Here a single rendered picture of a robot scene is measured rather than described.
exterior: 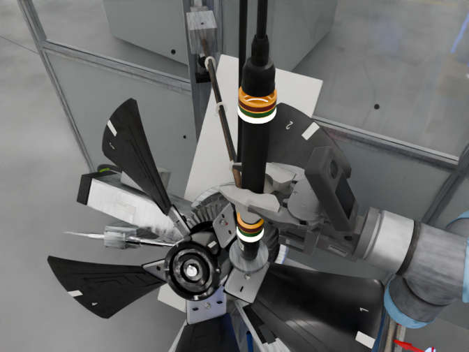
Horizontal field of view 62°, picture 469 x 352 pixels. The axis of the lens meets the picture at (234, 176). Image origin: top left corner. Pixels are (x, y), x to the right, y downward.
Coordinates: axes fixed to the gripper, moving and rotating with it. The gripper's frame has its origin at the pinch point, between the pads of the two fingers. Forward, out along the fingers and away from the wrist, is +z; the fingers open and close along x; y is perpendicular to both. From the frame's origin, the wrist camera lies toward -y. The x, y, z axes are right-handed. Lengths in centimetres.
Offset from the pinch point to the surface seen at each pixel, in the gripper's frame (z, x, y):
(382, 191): -28, 70, 70
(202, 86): 37, 56, 35
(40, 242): 130, 24, 149
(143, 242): 24.0, 1.4, 37.8
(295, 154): -4.8, 16.1, 8.8
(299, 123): -3.3, 21.7, 6.6
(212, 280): 2.0, -5.1, 26.1
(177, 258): 10.0, -4.2, 25.3
